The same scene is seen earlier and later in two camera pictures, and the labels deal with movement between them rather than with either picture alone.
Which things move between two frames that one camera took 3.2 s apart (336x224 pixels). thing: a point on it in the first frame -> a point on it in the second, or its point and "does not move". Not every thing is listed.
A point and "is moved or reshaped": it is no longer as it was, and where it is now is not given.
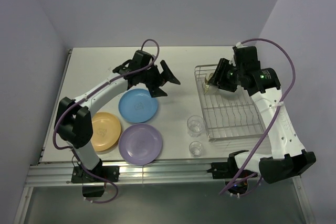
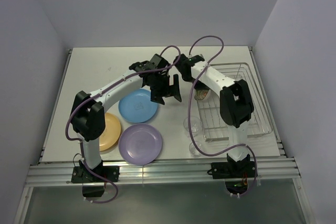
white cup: (208, 77) is moved or reshaped
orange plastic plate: (106, 130) does not move
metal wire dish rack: (227, 114) does not move
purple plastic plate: (140, 144) does not move
